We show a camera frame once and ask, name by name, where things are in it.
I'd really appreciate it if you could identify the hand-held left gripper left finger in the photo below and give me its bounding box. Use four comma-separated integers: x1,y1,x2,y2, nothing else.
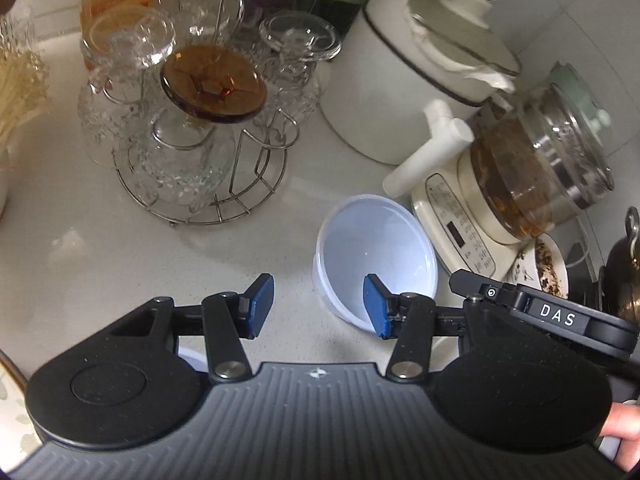
100,272,276,386

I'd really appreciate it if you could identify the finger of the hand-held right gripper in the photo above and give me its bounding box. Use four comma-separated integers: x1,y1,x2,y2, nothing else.
450,269,523,311

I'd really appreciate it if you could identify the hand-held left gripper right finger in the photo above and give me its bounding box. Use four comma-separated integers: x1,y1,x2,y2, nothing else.
362,274,531,381

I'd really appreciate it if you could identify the white leaf print plate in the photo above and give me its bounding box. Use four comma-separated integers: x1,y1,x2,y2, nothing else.
0,349,43,458

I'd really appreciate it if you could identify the person's right hand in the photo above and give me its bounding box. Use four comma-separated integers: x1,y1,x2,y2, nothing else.
599,400,640,472

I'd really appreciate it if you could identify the black stove top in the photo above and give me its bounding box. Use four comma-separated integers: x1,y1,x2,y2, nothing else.
570,239,609,307

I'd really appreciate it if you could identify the dark brass teapot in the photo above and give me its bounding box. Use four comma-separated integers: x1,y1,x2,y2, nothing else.
599,206,640,322

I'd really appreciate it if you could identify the cream kettle base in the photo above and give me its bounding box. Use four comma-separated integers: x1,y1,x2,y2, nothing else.
411,152,532,269

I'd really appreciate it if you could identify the patterned cup with tea leaves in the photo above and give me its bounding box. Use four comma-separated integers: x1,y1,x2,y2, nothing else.
507,232,571,302

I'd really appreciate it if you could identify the glass health kettle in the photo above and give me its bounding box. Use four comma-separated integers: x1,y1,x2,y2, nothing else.
470,84,617,242

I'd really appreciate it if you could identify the pale green kettle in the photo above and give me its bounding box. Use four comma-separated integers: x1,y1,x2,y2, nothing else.
547,61,614,134

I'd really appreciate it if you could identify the white electric cooker pot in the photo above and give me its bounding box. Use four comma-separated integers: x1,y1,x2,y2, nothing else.
319,0,524,198

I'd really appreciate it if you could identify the amber footed glass cup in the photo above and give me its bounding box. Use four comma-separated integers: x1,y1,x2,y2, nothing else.
145,45,268,201

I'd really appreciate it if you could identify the set of patterned glass cups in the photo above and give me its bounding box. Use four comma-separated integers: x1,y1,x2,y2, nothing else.
77,0,343,213

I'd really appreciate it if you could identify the metal wire cup rack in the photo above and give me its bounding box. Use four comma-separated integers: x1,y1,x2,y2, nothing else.
111,0,292,227

